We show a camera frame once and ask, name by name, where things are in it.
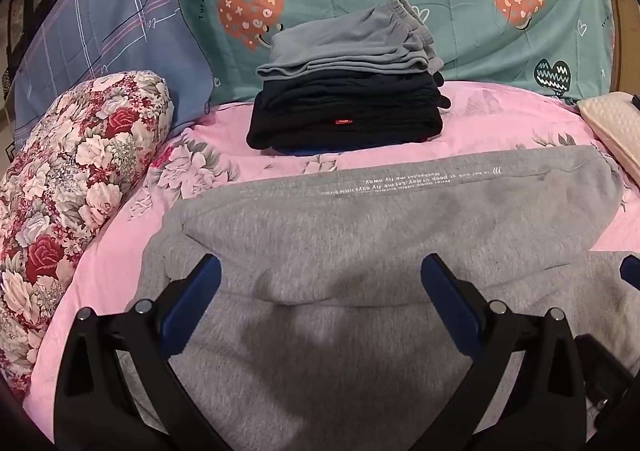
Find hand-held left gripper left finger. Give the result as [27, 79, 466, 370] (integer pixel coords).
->
[52, 253, 223, 451]

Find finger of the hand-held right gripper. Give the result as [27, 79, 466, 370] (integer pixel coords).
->
[620, 254, 640, 293]

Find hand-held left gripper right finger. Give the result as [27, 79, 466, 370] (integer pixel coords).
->
[420, 252, 587, 451]

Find grey hooded sweatshirt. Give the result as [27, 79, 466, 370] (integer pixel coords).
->
[115, 145, 640, 451]

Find black folded pants red tag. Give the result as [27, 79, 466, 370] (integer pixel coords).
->
[246, 94, 447, 154]

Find dark folded pants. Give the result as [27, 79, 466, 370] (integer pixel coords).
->
[261, 68, 452, 109]

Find grey-blue folded pants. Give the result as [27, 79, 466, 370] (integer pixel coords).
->
[256, 0, 445, 80]

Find cream textured pillow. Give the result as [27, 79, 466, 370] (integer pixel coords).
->
[576, 92, 640, 173]

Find red floral pillow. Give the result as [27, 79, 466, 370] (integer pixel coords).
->
[0, 70, 176, 402]

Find blue folded cloth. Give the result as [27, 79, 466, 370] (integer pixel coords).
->
[270, 146, 327, 158]

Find pink floral bedsheet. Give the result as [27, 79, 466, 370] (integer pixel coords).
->
[22, 80, 640, 451]

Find wooden headboard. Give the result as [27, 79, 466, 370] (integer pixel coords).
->
[602, 0, 640, 93]

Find blue plaid pillow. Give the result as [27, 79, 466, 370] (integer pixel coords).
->
[12, 0, 217, 152]

